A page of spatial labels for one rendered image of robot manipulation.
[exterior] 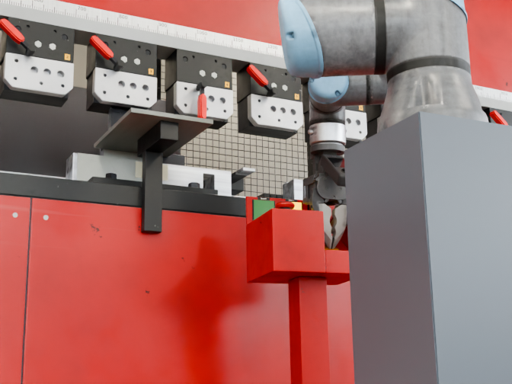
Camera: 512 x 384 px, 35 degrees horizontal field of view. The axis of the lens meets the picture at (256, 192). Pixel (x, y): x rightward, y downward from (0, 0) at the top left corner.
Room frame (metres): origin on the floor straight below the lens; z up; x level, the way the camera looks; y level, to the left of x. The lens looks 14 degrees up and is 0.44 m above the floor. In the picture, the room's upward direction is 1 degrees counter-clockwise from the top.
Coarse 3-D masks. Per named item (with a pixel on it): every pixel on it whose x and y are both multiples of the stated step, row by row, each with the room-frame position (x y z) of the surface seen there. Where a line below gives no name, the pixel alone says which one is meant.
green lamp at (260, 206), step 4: (256, 200) 1.64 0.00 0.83; (260, 200) 1.64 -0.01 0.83; (264, 200) 1.64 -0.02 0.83; (268, 200) 1.65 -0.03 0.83; (256, 204) 1.64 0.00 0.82; (260, 204) 1.64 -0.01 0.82; (264, 204) 1.64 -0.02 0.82; (268, 204) 1.65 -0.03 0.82; (272, 204) 1.65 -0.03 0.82; (256, 208) 1.64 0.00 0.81; (260, 208) 1.64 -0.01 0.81; (264, 208) 1.64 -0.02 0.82; (268, 208) 1.65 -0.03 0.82; (256, 212) 1.64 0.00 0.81; (260, 212) 1.64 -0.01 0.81; (264, 212) 1.64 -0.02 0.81; (256, 216) 1.64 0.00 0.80
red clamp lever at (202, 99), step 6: (198, 84) 1.82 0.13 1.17; (204, 84) 1.81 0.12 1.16; (198, 90) 1.83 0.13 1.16; (204, 90) 1.82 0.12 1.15; (204, 96) 1.81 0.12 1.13; (198, 102) 1.82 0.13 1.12; (204, 102) 1.81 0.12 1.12; (198, 108) 1.82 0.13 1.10; (204, 108) 1.81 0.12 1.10; (198, 114) 1.82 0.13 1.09; (204, 114) 1.81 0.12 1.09
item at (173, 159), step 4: (100, 152) 1.79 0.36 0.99; (164, 156) 1.84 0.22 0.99; (168, 156) 1.84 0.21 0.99; (172, 156) 1.85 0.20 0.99; (176, 156) 1.85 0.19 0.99; (180, 156) 1.86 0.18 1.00; (184, 156) 1.86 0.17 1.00; (164, 160) 1.84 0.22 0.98; (168, 160) 1.84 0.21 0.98; (172, 160) 1.85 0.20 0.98; (176, 160) 1.85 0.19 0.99; (180, 160) 1.86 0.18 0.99; (184, 160) 1.86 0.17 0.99; (172, 164) 1.85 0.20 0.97; (176, 164) 1.85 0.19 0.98; (180, 164) 1.86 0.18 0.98; (184, 164) 1.86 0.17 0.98
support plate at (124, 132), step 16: (128, 112) 1.54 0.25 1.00; (144, 112) 1.54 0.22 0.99; (160, 112) 1.55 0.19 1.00; (112, 128) 1.63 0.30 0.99; (128, 128) 1.62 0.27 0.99; (144, 128) 1.63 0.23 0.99; (192, 128) 1.63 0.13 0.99; (96, 144) 1.74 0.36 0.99; (112, 144) 1.73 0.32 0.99; (128, 144) 1.74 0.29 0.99; (176, 144) 1.74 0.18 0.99
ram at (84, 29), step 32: (64, 0) 1.70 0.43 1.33; (96, 0) 1.73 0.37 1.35; (128, 0) 1.77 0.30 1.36; (160, 0) 1.80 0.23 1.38; (192, 0) 1.84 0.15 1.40; (224, 0) 1.88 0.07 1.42; (256, 0) 1.93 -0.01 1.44; (480, 0) 2.29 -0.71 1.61; (96, 32) 1.73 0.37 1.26; (128, 32) 1.77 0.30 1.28; (224, 32) 1.88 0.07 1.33; (256, 32) 1.93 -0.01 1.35; (480, 32) 2.28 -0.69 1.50; (480, 64) 2.28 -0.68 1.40; (480, 96) 2.27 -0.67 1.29
